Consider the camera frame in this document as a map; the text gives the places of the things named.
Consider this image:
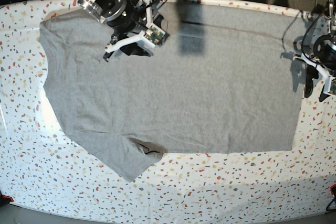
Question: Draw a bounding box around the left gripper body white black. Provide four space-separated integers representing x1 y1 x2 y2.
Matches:
294 34 335 94

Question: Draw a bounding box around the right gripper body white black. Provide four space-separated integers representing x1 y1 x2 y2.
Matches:
77 0 169 53

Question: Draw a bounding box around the grey T-shirt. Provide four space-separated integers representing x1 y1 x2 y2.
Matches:
39 3 306 182

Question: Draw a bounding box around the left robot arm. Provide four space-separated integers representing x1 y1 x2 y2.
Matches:
299 0 335 102

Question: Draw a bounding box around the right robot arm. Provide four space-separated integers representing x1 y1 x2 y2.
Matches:
76 0 169 61

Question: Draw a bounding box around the red clamp right corner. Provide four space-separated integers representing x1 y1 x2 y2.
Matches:
330 184 336 198

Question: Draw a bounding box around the red clamp corner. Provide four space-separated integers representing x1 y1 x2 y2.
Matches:
330 184 336 198
0 195 14 207

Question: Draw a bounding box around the red clamp left corner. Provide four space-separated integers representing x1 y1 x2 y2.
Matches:
0 195 14 207

